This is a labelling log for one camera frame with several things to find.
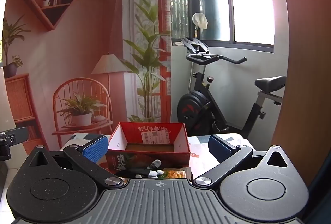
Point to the black exercise bike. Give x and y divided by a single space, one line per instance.
204 100

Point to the white plastic bag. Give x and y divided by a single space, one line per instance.
200 19

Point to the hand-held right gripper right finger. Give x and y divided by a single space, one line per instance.
219 147

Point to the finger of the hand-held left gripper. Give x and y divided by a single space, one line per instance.
13 136

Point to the orange floral quilted cloth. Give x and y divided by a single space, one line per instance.
175 173

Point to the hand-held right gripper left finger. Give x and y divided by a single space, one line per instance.
94 149

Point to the red cardboard box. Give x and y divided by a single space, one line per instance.
152 137

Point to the black and grey glove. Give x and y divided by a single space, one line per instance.
144 171

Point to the patterned white table cloth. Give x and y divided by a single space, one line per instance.
201 146

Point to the printed room backdrop cloth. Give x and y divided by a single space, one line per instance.
85 45

